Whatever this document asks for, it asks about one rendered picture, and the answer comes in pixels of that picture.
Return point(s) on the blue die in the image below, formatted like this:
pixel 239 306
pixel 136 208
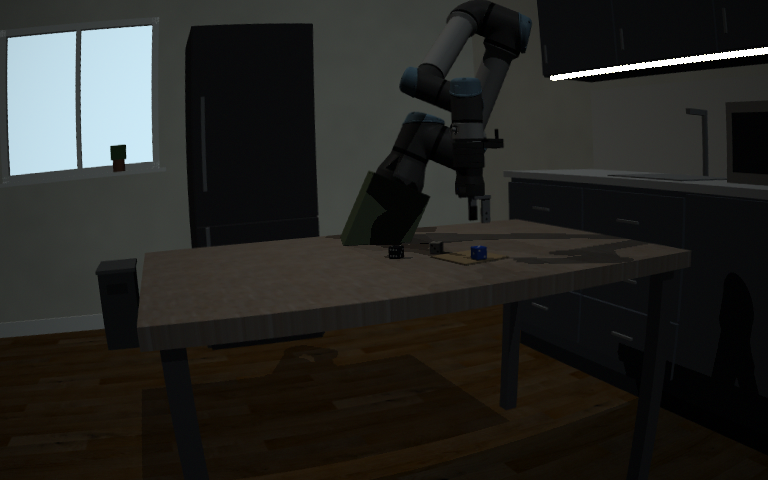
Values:
pixel 478 252

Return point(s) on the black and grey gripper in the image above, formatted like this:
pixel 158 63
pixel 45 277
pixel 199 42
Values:
pixel 468 158

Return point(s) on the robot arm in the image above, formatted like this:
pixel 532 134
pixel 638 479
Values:
pixel 424 137

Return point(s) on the tan flat mat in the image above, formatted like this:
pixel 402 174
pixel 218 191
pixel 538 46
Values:
pixel 464 257

